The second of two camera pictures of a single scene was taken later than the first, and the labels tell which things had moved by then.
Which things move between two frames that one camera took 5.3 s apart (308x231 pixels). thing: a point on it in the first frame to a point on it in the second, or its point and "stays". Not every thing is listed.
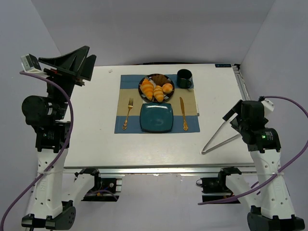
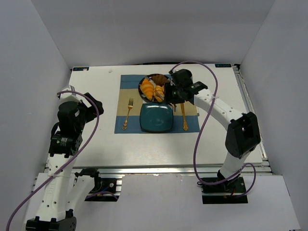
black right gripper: (234, 116) to (172, 94)
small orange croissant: (158, 94) stays
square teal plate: (156, 117) stays
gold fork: (130, 106) stays
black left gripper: (64, 76) to (95, 109)
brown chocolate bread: (160, 80) stays
